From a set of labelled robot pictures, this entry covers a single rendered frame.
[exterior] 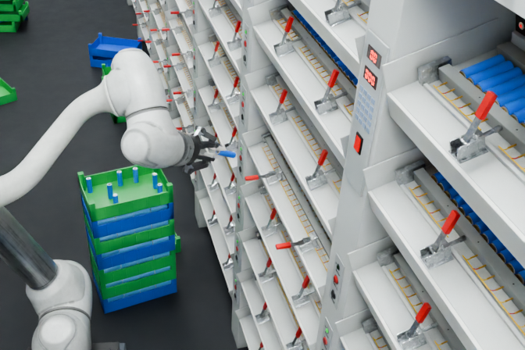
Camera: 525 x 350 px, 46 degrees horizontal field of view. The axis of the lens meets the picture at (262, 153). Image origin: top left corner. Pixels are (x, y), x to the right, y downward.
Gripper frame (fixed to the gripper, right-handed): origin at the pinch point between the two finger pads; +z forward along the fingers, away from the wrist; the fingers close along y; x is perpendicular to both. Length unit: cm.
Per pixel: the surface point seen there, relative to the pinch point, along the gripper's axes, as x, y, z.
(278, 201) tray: -24.7, -5.7, -6.8
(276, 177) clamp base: -20.6, -0.7, -2.5
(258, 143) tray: -7.9, 5.6, 9.5
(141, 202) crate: 37, -30, 33
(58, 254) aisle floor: 86, -73, 62
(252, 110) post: -6.1, 14.3, 2.5
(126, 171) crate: 53, -23, 42
